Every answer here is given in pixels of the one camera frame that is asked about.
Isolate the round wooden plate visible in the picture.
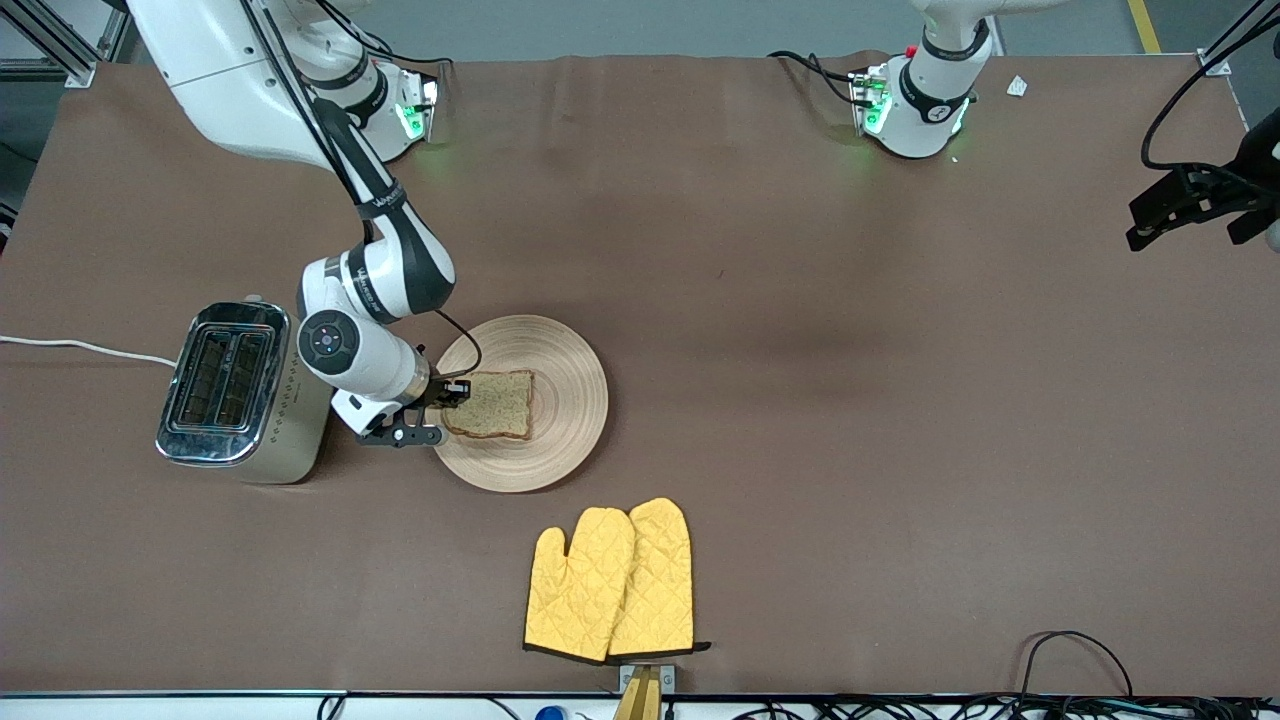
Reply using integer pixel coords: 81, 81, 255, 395
425, 314, 609, 494

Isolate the black left arm base cable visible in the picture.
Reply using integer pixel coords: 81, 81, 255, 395
768, 50, 863, 106

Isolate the brown bread slice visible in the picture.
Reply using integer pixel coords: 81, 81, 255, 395
440, 369, 536, 442

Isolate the beige and chrome toaster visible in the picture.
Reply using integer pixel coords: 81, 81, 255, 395
155, 295, 336, 486

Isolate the white toaster power cord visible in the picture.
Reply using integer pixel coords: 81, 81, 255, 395
0, 335, 178, 368

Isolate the yellow quilted oven mitt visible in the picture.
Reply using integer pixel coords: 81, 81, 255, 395
523, 507, 637, 663
605, 497, 713, 658

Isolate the black arm base cable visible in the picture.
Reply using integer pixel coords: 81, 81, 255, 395
768, 50, 863, 106
345, 20, 451, 101

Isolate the looped black cable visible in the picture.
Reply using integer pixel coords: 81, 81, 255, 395
1020, 630, 1134, 701

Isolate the wooden and metal table bracket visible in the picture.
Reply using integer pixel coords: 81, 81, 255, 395
612, 664, 677, 720

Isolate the black right arm base cable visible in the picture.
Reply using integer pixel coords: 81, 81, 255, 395
345, 20, 451, 101

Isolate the brown table cover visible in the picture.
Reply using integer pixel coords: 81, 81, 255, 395
0, 52, 1280, 696

